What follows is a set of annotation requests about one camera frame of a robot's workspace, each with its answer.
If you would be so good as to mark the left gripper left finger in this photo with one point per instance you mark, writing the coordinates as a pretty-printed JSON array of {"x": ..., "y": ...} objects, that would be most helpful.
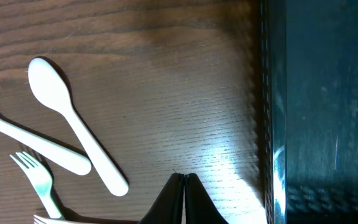
[{"x": 168, "y": 207}]

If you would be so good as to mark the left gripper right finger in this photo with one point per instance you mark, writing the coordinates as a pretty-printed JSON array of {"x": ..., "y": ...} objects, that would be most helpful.
[{"x": 199, "y": 207}]

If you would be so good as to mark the pale green plastic fork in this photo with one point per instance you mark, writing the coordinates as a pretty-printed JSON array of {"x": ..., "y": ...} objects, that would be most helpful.
[{"x": 41, "y": 180}]

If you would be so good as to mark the white plastic fork lower left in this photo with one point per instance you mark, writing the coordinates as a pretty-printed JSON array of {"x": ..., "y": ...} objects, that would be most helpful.
[{"x": 43, "y": 220}]

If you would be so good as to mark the white plastic fork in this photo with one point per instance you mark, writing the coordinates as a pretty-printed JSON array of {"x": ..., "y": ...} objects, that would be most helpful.
[
  {"x": 43, "y": 220},
  {"x": 60, "y": 155}
]

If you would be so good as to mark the white plastic spoon left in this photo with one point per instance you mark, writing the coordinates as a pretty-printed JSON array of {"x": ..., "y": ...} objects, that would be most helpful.
[{"x": 50, "y": 90}]

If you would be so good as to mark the dark green plastic basket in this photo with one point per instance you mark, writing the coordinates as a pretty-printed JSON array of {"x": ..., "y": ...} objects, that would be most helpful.
[{"x": 309, "y": 68}]

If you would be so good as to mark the white plastic fork upper left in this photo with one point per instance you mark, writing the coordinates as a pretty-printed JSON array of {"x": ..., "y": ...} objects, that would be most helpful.
[{"x": 60, "y": 155}]

